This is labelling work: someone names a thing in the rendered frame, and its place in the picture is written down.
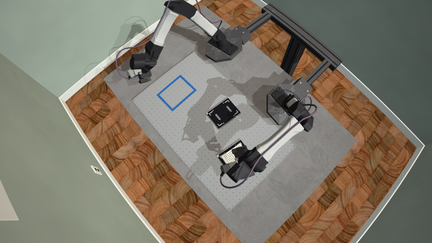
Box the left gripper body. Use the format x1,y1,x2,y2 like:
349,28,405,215
223,145,249,179

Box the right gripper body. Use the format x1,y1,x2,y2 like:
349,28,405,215
128,68,152,83

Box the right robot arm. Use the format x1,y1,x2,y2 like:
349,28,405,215
130,0,238,70

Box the beige well plate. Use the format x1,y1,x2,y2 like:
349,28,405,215
221,144,242,164

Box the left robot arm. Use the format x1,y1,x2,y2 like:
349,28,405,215
226,87,314,183

